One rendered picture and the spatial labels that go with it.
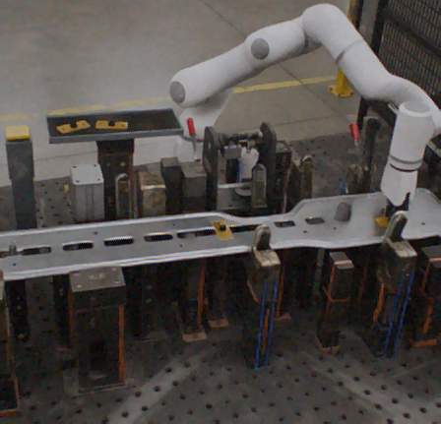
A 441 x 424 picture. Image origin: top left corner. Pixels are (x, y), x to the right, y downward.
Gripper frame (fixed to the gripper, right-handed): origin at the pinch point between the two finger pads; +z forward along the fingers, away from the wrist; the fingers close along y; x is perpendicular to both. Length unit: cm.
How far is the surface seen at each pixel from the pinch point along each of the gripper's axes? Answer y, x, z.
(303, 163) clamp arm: -20.2, -19.0, -5.7
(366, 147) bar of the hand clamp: -19.6, -0.6, -9.8
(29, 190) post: -36, -94, 4
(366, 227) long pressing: 0.9, -7.6, 3.3
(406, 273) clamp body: 19.9, -5.3, 4.8
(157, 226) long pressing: -10, -63, 3
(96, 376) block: 15, -83, 29
